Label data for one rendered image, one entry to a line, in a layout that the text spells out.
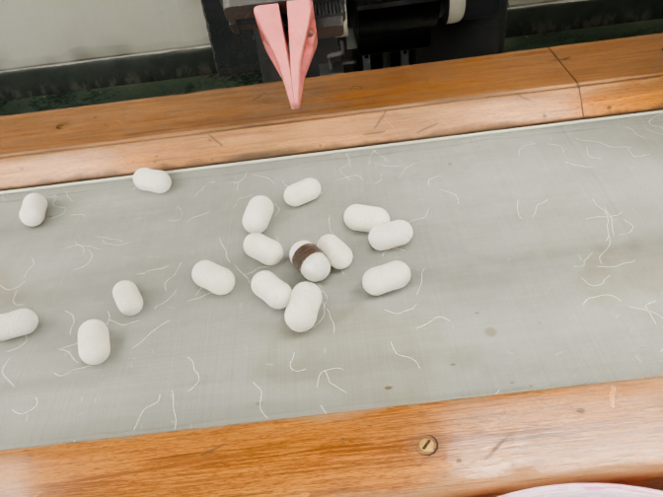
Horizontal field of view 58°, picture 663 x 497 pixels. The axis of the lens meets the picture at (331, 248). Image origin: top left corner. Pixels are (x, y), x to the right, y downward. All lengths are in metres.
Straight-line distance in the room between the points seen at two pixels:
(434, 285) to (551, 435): 0.14
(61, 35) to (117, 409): 2.40
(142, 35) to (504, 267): 2.31
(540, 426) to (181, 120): 0.44
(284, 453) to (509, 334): 0.16
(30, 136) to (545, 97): 0.51
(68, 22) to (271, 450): 2.47
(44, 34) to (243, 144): 2.21
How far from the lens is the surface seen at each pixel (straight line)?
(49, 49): 2.78
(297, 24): 0.51
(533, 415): 0.34
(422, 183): 0.53
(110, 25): 2.66
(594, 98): 0.63
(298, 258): 0.43
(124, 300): 0.45
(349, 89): 0.63
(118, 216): 0.56
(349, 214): 0.47
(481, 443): 0.33
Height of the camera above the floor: 1.05
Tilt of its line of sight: 41 degrees down
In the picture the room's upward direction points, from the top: 8 degrees counter-clockwise
